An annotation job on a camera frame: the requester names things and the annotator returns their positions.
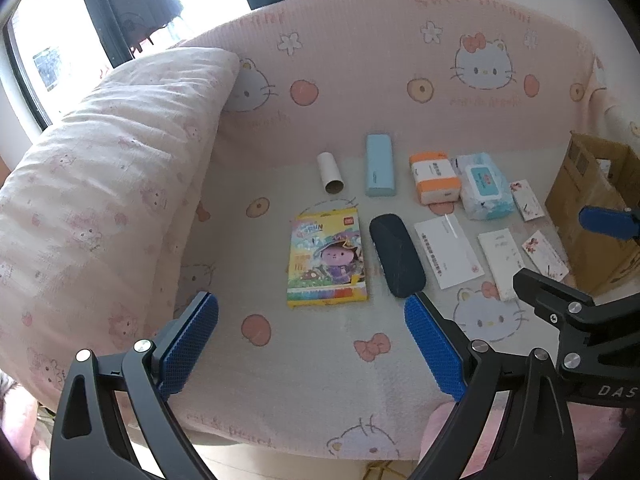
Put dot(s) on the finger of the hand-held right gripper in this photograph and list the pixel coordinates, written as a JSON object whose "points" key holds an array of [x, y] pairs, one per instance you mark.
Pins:
{"points": [[545, 292], [602, 221]]}

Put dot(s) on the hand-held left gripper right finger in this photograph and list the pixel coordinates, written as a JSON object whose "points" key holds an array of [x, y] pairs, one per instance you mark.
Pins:
{"points": [[435, 350]]}

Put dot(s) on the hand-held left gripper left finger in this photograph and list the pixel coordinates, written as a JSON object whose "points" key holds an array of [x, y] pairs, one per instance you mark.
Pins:
{"points": [[192, 345]]}

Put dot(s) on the brown cardboard box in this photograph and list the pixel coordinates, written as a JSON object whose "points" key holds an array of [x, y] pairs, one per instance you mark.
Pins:
{"points": [[570, 195]]}

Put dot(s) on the white rectangular pack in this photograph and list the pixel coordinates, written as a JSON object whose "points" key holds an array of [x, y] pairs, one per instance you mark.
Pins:
{"points": [[500, 262]]}

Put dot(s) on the blue wet wipes pack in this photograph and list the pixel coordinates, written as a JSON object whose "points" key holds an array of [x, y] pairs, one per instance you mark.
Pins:
{"points": [[485, 187]]}

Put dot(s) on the colourful cartoon box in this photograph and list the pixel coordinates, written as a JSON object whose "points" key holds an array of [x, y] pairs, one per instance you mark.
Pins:
{"points": [[327, 257]]}

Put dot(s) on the orange white tissue pack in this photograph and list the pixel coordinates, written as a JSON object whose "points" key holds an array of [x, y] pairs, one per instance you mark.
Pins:
{"points": [[435, 177]]}

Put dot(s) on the light blue case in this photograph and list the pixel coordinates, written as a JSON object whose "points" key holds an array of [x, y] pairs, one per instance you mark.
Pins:
{"points": [[381, 165]]}

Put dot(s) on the floral print card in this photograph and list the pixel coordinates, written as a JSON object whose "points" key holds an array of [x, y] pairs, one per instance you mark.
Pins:
{"points": [[545, 255], [527, 201]]}

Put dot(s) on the pink fluffy cloth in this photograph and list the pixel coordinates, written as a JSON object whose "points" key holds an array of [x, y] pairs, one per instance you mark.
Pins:
{"points": [[605, 435]]}

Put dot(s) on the white flat packet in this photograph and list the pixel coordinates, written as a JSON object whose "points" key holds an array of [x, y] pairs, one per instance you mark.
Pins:
{"points": [[447, 252]]}

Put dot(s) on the dark blue glasses case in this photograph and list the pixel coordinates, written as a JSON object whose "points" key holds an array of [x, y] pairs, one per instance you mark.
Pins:
{"points": [[397, 255]]}

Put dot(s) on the white pink printed pillow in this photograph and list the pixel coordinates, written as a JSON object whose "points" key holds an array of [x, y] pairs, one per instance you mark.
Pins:
{"points": [[100, 185]]}

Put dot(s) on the cardboard tube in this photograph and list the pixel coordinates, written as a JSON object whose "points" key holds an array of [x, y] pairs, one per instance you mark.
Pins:
{"points": [[330, 172]]}

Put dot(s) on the pink cat print blanket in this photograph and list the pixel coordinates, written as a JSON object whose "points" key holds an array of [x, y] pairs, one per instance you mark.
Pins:
{"points": [[325, 85]]}

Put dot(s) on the dark hanging garment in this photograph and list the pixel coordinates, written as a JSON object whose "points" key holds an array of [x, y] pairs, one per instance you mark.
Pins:
{"points": [[150, 0]]}

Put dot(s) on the black window frame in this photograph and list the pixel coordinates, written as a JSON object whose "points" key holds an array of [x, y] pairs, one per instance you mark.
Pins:
{"points": [[27, 80]]}

